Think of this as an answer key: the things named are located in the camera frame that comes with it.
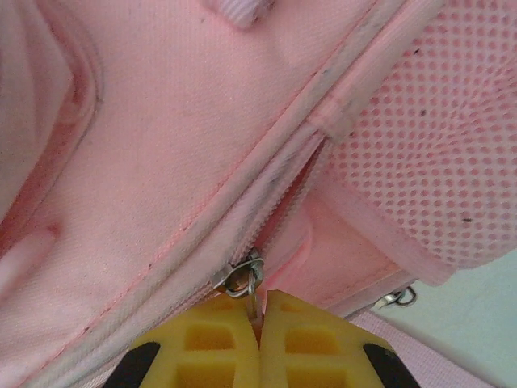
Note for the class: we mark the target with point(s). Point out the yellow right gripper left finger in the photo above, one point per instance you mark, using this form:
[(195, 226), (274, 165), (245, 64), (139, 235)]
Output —
[(202, 355)]

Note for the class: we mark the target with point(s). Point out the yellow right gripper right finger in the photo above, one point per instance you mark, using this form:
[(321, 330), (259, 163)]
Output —
[(319, 355)]

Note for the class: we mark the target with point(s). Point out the pink student backpack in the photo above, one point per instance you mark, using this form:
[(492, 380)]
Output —
[(182, 141)]

